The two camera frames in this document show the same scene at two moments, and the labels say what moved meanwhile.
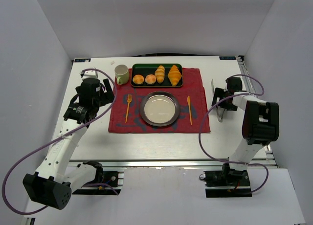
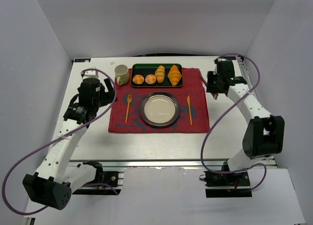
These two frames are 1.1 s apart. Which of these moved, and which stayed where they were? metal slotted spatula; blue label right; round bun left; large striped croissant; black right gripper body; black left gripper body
Moved: black right gripper body; metal slotted spatula
Stayed: blue label right; round bun left; black left gripper body; large striped croissant
